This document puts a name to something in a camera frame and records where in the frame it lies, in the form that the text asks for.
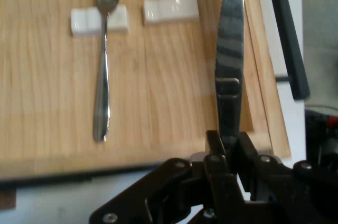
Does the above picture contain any white ceramic cutlery rest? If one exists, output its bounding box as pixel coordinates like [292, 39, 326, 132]
[70, 4, 130, 37]
[143, 0, 200, 26]

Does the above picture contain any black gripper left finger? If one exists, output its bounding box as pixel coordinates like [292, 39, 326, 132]
[89, 129, 248, 224]

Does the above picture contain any silver fork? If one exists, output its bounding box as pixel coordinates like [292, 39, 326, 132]
[92, 0, 121, 143]

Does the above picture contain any black drawer handle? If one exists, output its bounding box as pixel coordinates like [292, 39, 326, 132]
[257, 0, 311, 101]

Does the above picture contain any silver table knife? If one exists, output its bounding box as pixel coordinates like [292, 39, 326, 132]
[214, 0, 247, 154]

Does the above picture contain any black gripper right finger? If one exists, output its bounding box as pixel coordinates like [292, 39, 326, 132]
[227, 131, 338, 224]

